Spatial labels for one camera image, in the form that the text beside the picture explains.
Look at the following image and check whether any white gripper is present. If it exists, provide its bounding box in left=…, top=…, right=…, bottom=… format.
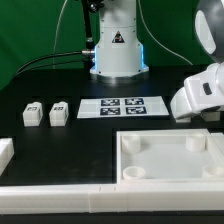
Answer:
left=170, top=63, right=224, bottom=121

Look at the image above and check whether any white square tabletop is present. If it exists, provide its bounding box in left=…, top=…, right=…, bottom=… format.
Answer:
left=116, top=129, right=224, bottom=183

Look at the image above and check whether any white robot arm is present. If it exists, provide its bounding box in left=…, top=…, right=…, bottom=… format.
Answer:
left=84, top=0, right=224, bottom=121

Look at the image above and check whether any white sheet with tags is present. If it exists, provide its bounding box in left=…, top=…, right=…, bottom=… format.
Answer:
left=77, top=96, right=169, bottom=119

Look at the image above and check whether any white front obstacle wall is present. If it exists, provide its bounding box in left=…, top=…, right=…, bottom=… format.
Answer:
left=0, top=182, right=224, bottom=215

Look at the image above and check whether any white obstacle wall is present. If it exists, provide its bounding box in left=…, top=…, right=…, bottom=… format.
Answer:
left=0, top=138, right=14, bottom=176
left=0, top=182, right=224, bottom=215

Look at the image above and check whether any thin white cable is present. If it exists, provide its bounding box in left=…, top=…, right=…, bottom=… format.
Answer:
left=52, top=0, right=70, bottom=70

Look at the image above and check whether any black thick cable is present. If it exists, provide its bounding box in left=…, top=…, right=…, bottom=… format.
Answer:
left=13, top=50, right=93, bottom=78

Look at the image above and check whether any white left obstacle wall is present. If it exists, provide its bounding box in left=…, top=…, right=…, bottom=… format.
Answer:
left=0, top=138, right=14, bottom=176

